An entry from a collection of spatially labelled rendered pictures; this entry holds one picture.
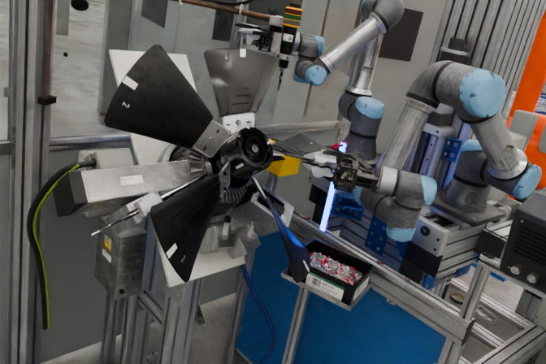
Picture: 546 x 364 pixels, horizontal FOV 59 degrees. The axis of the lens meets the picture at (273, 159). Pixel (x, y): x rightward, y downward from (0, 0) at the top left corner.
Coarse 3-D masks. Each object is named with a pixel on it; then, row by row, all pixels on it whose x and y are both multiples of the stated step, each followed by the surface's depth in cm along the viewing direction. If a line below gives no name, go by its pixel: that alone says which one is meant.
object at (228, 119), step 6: (240, 114) 133; (246, 114) 133; (252, 114) 132; (228, 120) 133; (234, 120) 132; (240, 120) 132; (246, 120) 132; (252, 120) 131; (228, 126) 132; (234, 126) 131; (240, 126) 131; (246, 126) 131; (252, 126) 130; (234, 132) 130
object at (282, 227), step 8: (272, 208) 124; (280, 224) 124; (280, 232) 121; (288, 232) 128; (288, 240) 124; (296, 240) 134; (288, 248) 121; (296, 248) 127; (304, 248) 138; (288, 256) 120; (296, 256) 124; (304, 256) 132; (296, 264) 122; (304, 264) 128; (296, 272) 120; (304, 272) 125; (296, 280) 118
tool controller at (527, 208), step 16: (528, 208) 116; (544, 208) 116; (512, 224) 119; (528, 224) 115; (544, 224) 112; (512, 240) 120; (528, 240) 116; (544, 240) 113; (512, 256) 121; (528, 256) 118; (544, 256) 114; (512, 272) 120; (528, 272) 119; (544, 272) 116; (544, 288) 118
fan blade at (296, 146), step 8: (296, 136) 154; (304, 136) 156; (272, 144) 143; (280, 144) 144; (288, 144) 146; (296, 144) 148; (304, 144) 150; (280, 152) 135; (288, 152) 136; (296, 152) 139; (304, 152) 141; (312, 152) 144; (312, 160) 138
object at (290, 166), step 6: (282, 156) 175; (288, 156) 176; (276, 162) 177; (282, 162) 175; (288, 162) 178; (294, 162) 180; (270, 168) 180; (276, 168) 177; (282, 168) 176; (288, 168) 179; (294, 168) 181; (276, 174) 178; (282, 174) 177; (288, 174) 180; (294, 174) 182
